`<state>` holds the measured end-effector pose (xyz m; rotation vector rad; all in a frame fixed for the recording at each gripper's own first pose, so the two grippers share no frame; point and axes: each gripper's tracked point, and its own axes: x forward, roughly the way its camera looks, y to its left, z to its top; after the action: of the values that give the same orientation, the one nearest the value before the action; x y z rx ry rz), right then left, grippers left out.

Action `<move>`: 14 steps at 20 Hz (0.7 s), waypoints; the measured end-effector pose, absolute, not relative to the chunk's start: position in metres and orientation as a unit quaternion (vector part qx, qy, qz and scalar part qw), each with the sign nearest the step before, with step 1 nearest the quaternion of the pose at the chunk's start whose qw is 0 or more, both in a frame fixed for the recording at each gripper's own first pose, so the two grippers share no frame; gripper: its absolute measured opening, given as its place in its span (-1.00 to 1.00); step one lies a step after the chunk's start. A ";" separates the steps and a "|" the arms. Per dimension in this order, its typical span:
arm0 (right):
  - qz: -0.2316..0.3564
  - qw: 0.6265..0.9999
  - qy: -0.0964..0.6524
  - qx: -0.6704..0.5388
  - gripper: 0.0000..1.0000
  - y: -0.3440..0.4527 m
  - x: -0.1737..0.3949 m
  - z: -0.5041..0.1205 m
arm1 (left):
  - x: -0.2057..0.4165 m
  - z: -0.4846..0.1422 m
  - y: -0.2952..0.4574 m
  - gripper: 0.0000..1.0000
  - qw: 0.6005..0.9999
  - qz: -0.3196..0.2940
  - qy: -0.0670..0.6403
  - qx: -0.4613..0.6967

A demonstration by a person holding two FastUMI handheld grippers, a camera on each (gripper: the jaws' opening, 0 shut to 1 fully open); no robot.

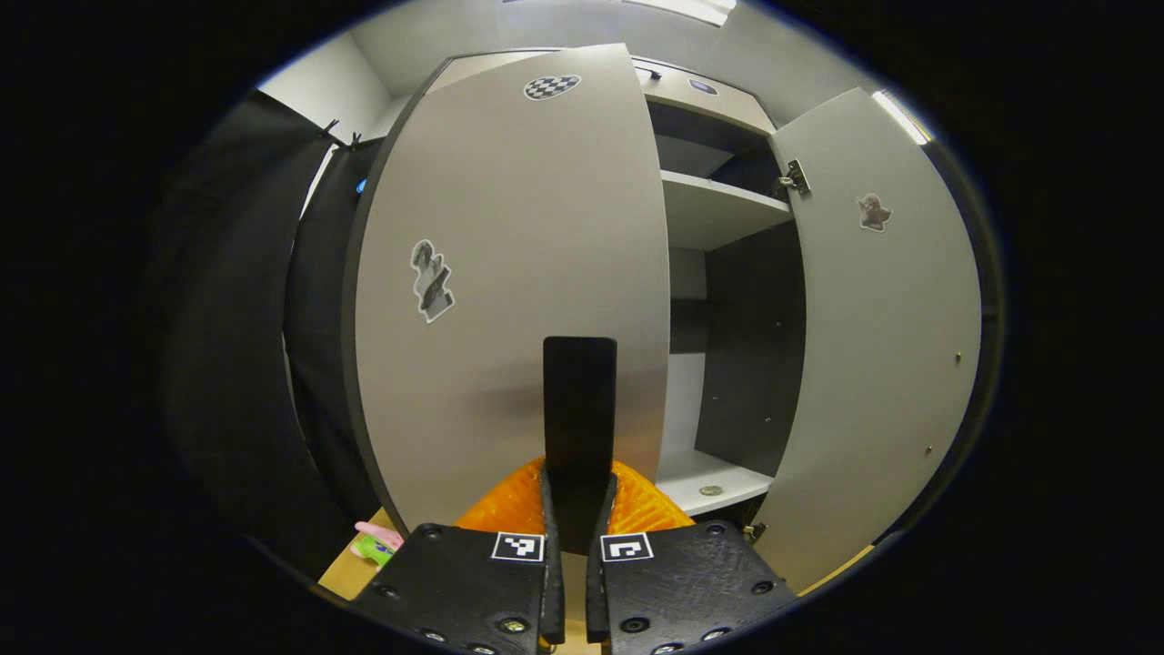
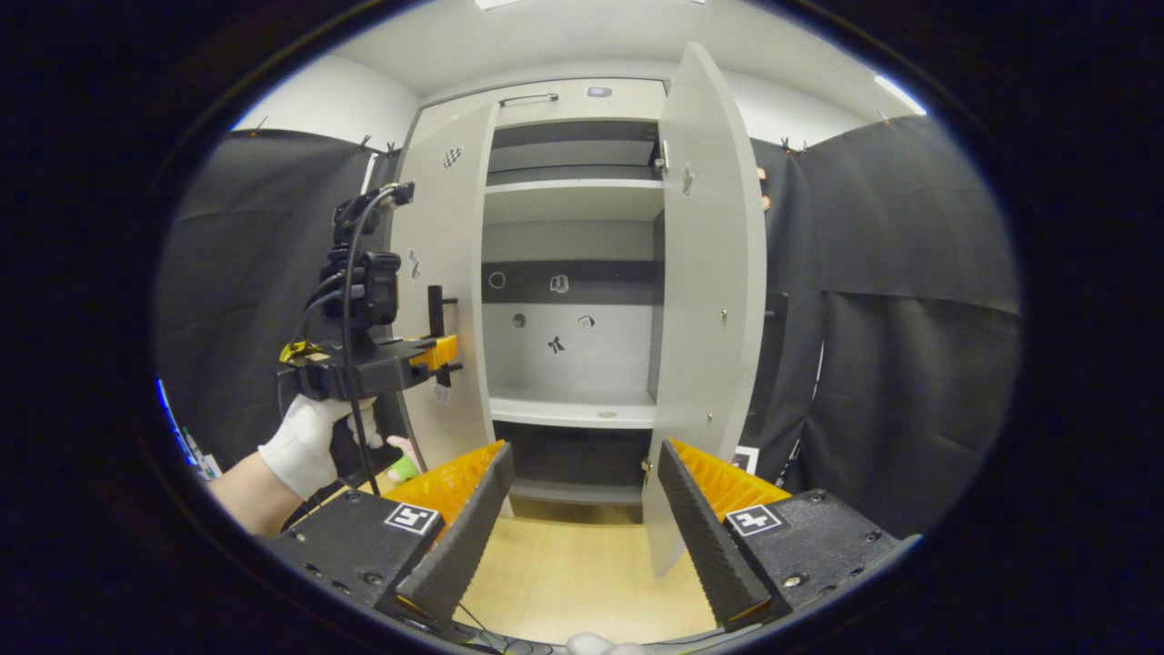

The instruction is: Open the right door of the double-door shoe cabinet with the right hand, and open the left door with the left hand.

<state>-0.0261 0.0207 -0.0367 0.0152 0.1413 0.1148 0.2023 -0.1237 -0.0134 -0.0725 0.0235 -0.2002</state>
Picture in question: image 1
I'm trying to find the beige double-door shoe cabinet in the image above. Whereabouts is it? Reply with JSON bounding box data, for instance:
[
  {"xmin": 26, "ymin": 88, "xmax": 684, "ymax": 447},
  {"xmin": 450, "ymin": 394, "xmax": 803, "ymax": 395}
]
[{"xmin": 343, "ymin": 47, "xmax": 810, "ymax": 538}]

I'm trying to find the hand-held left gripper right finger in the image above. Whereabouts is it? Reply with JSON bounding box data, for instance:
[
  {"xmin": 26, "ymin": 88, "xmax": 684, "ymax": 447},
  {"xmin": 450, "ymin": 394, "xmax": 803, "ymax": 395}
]
[{"xmin": 587, "ymin": 459, "xmax": 801, "ymax": 655}]

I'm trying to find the black backdrop cloth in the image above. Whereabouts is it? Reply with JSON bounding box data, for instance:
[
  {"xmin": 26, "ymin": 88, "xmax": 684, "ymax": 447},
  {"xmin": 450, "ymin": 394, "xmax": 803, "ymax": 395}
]
[{"xmin": 159, "ymin": 91, "xmax": 406, "ymax": 583}]

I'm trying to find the beige shoe cabinet door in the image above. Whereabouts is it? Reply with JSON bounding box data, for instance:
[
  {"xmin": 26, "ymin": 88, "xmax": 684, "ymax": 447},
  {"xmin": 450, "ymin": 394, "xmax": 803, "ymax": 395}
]
[
  {"xmin": 350, "ymin": 43, "xmax": 672, "ymax": 556},
  {"xmin": 746, "ymin": 87, "xmax": 985, "ymax": 597}
]

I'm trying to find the narrow ceiling light panel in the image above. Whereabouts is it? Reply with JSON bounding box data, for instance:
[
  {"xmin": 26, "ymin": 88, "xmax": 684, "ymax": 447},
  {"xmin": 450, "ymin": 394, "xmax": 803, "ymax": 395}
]
[{"xmin": 871, "ymin": 89, "xmax": 933, "ymax": 146}]

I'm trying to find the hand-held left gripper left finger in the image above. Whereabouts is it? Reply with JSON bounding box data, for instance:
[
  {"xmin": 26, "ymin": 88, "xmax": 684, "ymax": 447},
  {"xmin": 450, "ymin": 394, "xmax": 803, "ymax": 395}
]
[{"xmin": 350, "ymin": 459, "xmax": 567, "ymax": 655}]

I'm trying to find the wide ceiling light panel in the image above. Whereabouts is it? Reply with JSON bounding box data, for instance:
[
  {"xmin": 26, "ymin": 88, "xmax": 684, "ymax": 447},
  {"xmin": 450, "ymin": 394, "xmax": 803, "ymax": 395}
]
[{"xmin": 627, "ymin": 0, "xmax": 736, "ymax": 26}]

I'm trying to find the pink plush toy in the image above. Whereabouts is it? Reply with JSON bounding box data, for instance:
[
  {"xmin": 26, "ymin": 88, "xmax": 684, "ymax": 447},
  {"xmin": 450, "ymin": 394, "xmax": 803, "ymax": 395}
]
[{"xmin": 353, "ymin": 520, "xmax": 406, "ymax": 569}]

